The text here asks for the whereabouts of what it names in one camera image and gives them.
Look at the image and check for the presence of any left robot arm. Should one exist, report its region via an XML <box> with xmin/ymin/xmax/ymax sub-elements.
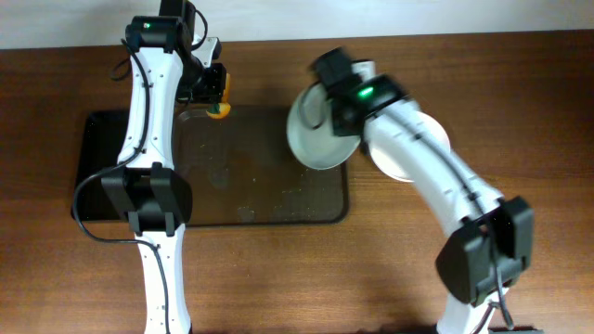
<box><xmin>100</xmin><ymin>0</ymin><xmax>230</xmax><ymax>334</ymax></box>

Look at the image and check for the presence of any black tray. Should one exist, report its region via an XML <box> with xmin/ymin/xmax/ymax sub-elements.
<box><xmin>75</xmin><ymin>109</ymin><xmax>128</xmax><ymax>222</ymax></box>

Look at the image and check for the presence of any grey-white plate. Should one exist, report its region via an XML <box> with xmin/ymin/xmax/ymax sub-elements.
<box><xmin>287</xmin><ymin>83</ymin><xmax>361</xmax><ymax>170</ymax></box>

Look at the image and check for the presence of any brown translucent tray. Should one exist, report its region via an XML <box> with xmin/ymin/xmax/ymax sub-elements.
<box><xmin>174</xmin><ymin>106</ymin><xmax>350</xmax><ymax>227</ymax></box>

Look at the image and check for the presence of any white plate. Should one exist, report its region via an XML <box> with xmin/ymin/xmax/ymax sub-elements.
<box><xmin>368</xmin><ymin>110</ymin><xmax>451</xmax><ymax>183</ymax></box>

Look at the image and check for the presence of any green and orange sponge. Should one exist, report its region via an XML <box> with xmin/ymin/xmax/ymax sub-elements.
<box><xmin>207</xmin><ymin>74</ymin><xmax>231</xmax><ymax>120</ymax></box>

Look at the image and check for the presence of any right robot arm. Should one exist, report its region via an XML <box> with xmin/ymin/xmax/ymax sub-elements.
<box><xmin>311</xmin><ymin>48</ymin><xmax>535</xmax><ymax>333</ymax></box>

